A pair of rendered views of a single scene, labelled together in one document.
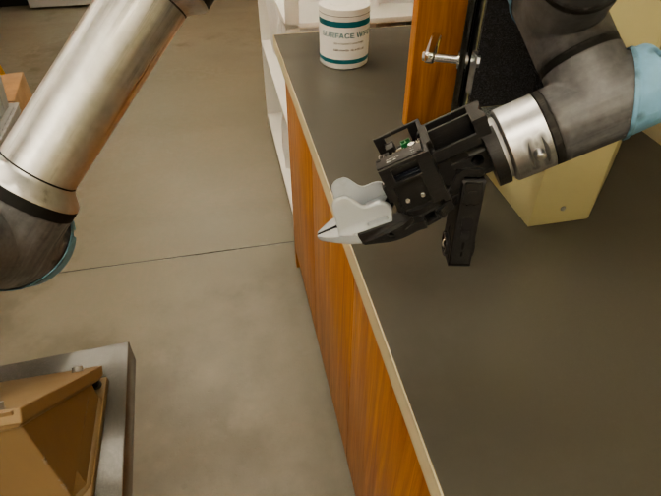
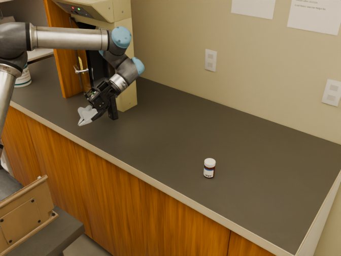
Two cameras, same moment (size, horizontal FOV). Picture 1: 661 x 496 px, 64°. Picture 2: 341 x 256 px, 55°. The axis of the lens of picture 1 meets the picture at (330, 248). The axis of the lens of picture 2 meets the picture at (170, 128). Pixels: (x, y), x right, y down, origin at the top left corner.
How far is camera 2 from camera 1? 83 cm
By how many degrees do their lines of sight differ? 33
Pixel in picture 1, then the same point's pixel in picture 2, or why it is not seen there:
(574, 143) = (129, 81)
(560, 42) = (117, 61)
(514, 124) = (116, 80)
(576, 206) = (133, 101)
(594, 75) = (127, 66)
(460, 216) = (112, 105)
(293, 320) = not seen: hidden behind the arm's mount
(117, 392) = not seen: hidden behind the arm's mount
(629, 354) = (162, 129)
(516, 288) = (129, 127)
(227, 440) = not seen: outside the picture
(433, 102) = (72, 87)
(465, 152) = (108, 90)
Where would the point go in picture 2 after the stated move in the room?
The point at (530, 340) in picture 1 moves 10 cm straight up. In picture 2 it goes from (139, 135) to (138, 117)
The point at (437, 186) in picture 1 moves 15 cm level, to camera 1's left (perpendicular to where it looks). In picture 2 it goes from (105, 99) to (70, 112)
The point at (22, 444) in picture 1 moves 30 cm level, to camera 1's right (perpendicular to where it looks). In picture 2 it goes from (45, 187) to (125, 151)
